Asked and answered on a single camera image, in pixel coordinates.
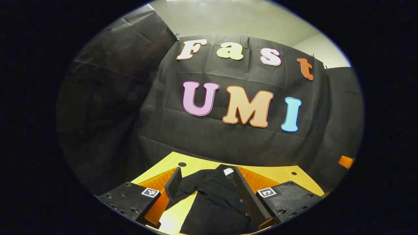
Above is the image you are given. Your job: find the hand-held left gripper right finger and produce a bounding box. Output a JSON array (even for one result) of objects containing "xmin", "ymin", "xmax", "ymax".
[{"xmin": 229, "ymin": 165, "xmax": 324, "ymax": 230}]

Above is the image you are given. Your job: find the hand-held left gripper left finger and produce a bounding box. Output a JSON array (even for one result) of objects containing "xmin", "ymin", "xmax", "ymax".
[{"xmin": 97, "ymin": 166, "xmax": 182, "ymax": 229}]

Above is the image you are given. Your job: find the black button-up garment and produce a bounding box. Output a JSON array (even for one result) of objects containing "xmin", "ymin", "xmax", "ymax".
[{"xmin": 165, "ymin": 164, "xmax": 262, "ymax": 235}]

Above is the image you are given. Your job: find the black backdrop cloth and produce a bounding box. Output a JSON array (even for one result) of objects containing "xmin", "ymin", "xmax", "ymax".
[{"xmin": 56, "ymin": 4, "xmax": 364, "ymax": 196}]

